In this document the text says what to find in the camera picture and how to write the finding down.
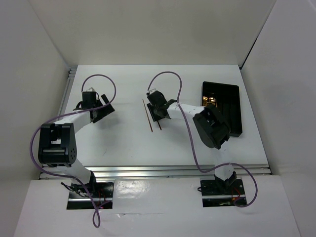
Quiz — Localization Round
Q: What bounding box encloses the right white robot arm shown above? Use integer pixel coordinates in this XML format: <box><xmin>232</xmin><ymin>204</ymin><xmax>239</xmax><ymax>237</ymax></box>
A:
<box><xmin>146</xmin><ymin>89</ymin><xmax>237</xmax><ymax>194</ymax></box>

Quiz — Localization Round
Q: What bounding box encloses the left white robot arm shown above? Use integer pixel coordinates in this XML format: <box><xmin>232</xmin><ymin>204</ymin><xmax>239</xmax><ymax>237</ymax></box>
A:
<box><xmin>38</xmin><ymin>90</ymin><xmax>115</xmax><ymax>197</ymax></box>

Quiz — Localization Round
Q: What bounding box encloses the black cutlery tray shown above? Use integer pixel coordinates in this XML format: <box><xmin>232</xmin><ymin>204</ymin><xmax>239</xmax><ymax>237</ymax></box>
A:
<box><xmin>201</xmin><ymin>81</ymin><xmax>242</xmax><ymax>137</ymax></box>

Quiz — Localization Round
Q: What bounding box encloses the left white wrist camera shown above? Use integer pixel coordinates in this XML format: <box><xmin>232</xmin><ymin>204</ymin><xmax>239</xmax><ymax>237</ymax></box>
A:
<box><xmin>86</xmin><ymin>87</ymin><xmax>96</xmax><ymax>92</ymax></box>

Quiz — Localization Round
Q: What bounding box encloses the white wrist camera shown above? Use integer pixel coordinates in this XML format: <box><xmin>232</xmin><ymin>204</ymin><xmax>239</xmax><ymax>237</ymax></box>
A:
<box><xmin>146</xmin><ymin>88</ymin><xmax>156</xmax><ymax>94</ymax></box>
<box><xmin>86</xmin><ymin>87</ymin><xmax>96</xmax><ymax>92</ymax></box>

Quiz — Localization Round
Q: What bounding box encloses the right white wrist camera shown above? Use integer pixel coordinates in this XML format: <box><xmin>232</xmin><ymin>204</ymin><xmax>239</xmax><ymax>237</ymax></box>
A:
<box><xmin>146</xmin><ymin>88</ymin><xmax>156</xmax><ymax>94</ymax></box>

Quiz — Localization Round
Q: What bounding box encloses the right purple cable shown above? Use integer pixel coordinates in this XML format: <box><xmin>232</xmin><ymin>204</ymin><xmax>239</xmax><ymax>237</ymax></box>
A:
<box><xmin>147</xmin><ymin>71</ymin><xmax>259</xmax><ymax>208</ymax></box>

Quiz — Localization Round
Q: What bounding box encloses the purple cable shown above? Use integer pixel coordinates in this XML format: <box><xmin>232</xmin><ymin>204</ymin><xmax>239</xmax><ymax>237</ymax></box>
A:
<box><xmin>147</xmin><ymin>71</ymin><xmax>259</xmax><ymax>208</ymax></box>
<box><xmin>29</xmin><ymin>74</ymin><xmax>117</xmax><ymax>229</ymax></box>

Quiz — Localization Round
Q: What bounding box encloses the aluminium frame rail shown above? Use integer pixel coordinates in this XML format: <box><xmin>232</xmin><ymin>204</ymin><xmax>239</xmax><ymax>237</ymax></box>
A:
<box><xmin>39</xmin><ymin>64</ymin><xmax>272</xmax><ymax>180</ymax></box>

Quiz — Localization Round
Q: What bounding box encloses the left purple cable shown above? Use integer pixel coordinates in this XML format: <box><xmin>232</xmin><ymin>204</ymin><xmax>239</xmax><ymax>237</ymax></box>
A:
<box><xmin>29</xmin><ymin>74</ymin><xmax>117</xmax><ymax>229</ymax></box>

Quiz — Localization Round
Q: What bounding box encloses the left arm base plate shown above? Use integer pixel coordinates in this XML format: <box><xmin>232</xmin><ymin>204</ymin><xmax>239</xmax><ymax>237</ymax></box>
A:
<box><xmin>65</xmin><ymin>182</ymin><xmax>114</xmax><ymax>210</ymax></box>

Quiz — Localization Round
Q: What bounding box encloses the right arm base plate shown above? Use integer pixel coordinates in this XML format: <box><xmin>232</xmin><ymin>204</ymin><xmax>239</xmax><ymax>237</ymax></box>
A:
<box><xmin>197</xmin><ymin>179</ymin><xmax>247</xmax><ymax>207</ymax></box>

